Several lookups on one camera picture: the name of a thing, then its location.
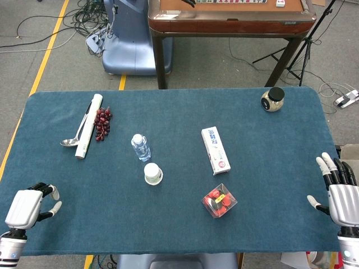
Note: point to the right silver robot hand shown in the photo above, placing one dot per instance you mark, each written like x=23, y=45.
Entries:
x=343, y=201

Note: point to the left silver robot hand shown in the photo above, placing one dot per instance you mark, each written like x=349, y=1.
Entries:
x=23, y=206

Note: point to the clear box with red contents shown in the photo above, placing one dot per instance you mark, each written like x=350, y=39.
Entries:
x=220, y=201

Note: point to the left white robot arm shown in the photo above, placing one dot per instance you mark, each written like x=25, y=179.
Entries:
x=9, y=249

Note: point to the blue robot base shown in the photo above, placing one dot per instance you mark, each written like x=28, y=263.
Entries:
x=126, y=42

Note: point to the black plastic equipment case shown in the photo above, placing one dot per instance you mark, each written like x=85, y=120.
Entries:
x=337, y=151

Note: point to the white toothpaste box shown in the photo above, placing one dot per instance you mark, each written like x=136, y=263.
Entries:
x=215, y=150

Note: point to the white paper sheet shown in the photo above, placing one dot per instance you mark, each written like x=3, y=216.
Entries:
x=294, y=260

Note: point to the metal spoon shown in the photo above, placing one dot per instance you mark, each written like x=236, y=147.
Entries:
x=68, y=142

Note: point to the white cling film roll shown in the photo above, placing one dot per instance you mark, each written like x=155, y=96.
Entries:
x=88, y=126

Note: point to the dark red grape bunch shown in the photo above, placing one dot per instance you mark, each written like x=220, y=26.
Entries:
x=102, y=123

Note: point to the glass jar with black lid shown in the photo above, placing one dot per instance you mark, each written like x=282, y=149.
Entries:
x=272, y=102

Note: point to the clear plastic water bottle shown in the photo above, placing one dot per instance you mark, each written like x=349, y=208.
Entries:
x=141, y=148

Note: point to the upturned white paper cup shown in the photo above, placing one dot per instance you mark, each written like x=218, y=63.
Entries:
x=152, y=173

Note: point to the blue table cloth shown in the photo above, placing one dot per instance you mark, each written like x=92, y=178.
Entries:
x=168, y=224

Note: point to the grey-blue robot body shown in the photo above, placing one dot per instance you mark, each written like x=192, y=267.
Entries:
x=176, y=262

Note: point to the black tripod stand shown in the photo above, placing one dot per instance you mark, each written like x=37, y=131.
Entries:
x=309, y=41

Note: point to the white power strip with plugs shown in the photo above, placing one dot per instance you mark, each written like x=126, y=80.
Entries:
x=94, y=40

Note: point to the single white mahjong tile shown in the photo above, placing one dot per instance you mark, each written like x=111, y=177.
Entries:
x=280, y=2

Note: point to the brown mahjong table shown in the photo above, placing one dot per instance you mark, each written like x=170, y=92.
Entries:
x=224, y=26

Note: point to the row of mahjong tiles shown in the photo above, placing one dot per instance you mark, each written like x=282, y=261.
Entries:
x=230, y=1

